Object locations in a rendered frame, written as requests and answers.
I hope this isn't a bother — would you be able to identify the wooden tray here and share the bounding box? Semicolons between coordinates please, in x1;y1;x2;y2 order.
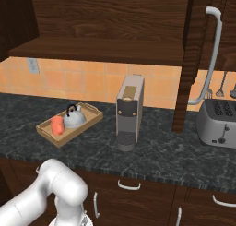
35;101;104;149

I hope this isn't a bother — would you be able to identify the orange mug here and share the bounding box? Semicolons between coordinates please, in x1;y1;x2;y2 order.
50;115;65;136

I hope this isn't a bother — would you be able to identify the dark wood cabinet door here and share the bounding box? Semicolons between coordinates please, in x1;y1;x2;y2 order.
171;0;236;135
0;0;41;64

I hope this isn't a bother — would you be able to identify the grey coffee machine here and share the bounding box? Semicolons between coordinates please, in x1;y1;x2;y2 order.
115;74;146;153

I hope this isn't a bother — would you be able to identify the dark wood drawer front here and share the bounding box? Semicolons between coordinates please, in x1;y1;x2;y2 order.
74;168;177;206
183;186;236;213

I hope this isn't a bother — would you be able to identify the hanging metal fork tool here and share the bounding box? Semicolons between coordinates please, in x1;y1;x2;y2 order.
204;87;214;101

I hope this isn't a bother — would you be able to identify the silver toaster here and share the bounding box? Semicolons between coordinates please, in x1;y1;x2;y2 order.
195;98;236;149

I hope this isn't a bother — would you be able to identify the hanging metal slotted spatula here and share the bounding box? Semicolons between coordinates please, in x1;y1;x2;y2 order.
215;70;229;98

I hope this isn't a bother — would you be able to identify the dark wood base cupboard door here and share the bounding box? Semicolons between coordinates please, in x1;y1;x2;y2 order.
169;205;236;226
80;189;175;226

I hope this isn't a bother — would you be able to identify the hanging dark ladle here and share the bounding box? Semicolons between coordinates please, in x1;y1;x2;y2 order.
229;82;236;100

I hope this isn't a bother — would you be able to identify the silver kettle with black handle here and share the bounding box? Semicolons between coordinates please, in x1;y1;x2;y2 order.
63;103;88;129

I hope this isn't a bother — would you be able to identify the white drawer handle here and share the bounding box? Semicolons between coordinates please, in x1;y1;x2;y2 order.
116;179;142;192
211;194;236;208

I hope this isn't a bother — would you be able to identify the dark wood wall cabinet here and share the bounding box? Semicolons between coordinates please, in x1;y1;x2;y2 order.
7;0;195;66

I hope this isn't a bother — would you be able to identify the grey wall outlet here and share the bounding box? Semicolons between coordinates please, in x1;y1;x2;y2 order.
26;57;41;75

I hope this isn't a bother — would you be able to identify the white cupboard door handle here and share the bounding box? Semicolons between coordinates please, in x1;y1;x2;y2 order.
92;191;100;220
175;207;183;226

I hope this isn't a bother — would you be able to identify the long grey door handle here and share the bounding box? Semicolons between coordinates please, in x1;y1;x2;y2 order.
187;6;223;106

